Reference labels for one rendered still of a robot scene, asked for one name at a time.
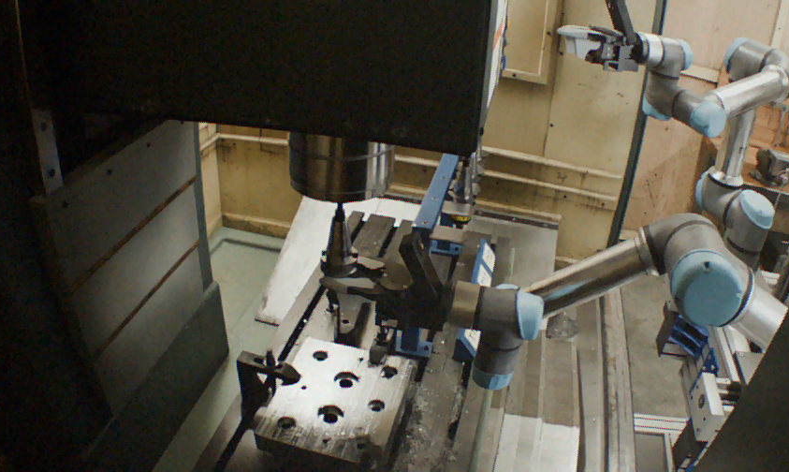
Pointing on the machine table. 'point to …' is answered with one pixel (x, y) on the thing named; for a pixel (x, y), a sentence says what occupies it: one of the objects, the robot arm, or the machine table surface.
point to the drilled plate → (314, 454)
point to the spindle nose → (339, 168)
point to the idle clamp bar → (348, 327)
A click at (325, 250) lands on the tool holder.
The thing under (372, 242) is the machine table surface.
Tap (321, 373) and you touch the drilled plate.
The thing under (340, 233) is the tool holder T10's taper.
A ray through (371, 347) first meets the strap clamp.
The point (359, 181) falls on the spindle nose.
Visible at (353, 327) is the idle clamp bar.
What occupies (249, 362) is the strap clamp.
